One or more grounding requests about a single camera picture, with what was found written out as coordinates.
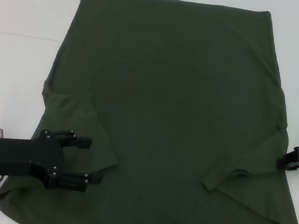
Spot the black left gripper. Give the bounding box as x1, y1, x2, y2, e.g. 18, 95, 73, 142
0, 119, 110, 198

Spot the dark green shirt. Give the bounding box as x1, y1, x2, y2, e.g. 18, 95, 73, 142
0, 0, 299, 224

